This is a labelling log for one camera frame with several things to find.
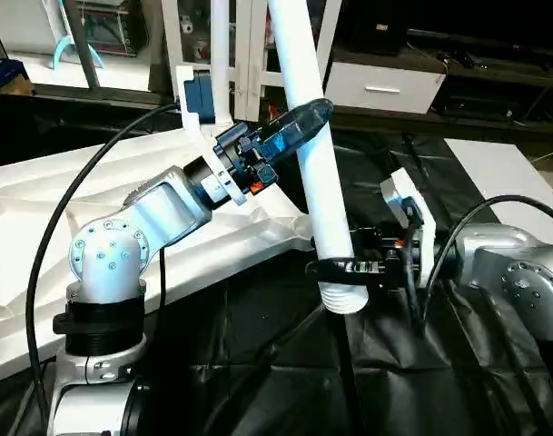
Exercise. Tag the white plastic table leg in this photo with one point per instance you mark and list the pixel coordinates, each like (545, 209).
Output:
(220, 59)
(317, 145)

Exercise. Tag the white plastic table top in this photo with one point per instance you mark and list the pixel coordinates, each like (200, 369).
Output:
(40, 236)

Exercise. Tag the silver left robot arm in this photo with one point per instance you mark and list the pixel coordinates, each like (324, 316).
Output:
(122, 272)

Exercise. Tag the white glass-door cabinet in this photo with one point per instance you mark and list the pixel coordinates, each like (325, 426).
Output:
(249, 45)

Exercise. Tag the white low drawer unit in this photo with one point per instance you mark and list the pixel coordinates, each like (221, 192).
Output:
(385, 86)

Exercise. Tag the black work mat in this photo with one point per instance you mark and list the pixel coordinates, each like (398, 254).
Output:
(367, 381)

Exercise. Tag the white sheet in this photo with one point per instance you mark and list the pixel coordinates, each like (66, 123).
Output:
(512, 177)

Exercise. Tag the grey metal pole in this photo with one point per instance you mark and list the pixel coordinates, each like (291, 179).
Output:
(81, 45)

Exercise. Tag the blue cardboard box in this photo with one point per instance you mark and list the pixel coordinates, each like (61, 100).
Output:
(5, 77)

